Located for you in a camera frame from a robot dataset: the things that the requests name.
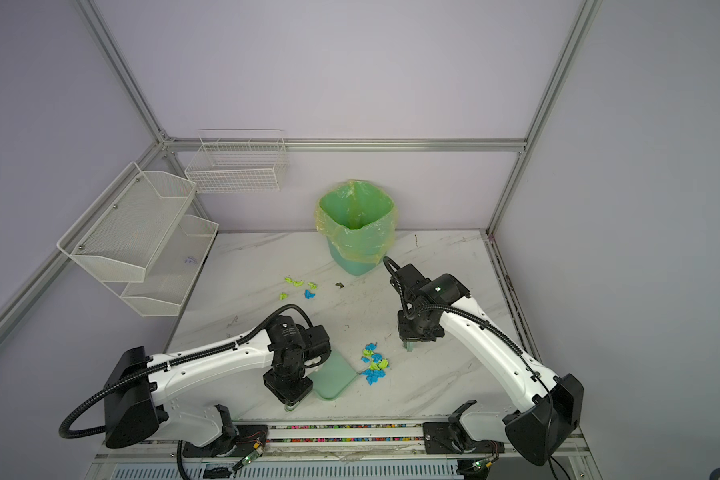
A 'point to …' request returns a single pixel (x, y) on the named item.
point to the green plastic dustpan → (331, 379)
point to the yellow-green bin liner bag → (359, 217)
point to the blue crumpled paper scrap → (308, 294)
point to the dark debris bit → (340, 284)
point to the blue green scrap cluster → (376, 362)
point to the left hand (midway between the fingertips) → (284, 405)
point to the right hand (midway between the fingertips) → (407, 333)
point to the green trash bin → (353, 266)
